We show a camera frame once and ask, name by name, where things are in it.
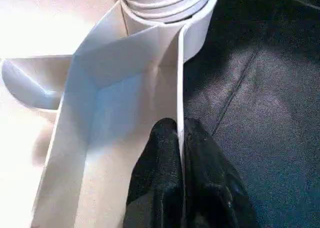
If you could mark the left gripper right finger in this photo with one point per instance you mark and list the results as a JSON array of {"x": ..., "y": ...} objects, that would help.
[{"x": 207, "y": 183}]

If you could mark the white plastic table leg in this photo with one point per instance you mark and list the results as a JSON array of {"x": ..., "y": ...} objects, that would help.
[{"x": 165, "y": 3}]

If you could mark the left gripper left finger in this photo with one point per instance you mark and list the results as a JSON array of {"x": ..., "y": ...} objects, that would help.
[{"x": 157, "y": 175}]

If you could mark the white plastic table top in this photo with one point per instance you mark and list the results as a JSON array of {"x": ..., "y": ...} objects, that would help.
[{"x": 112, "y": 88}]

